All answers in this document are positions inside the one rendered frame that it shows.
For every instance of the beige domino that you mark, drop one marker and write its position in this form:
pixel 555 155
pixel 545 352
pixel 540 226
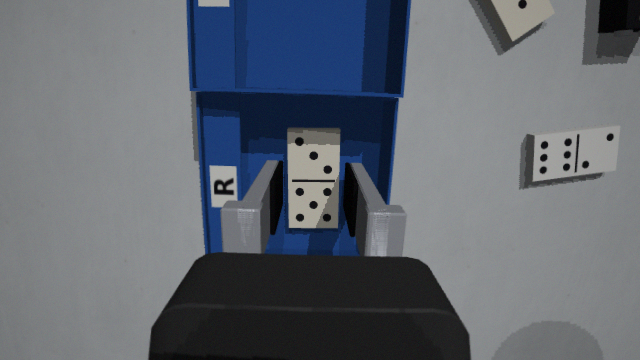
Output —
pixel 313 177
pixel 514 18

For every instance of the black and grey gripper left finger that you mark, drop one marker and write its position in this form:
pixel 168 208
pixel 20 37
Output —
pixel 246 225

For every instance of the blue rack of bins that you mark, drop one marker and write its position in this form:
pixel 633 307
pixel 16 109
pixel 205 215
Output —
pixel 308 47

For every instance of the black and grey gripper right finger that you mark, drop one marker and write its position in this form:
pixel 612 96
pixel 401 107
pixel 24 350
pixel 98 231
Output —
pixel 379 229

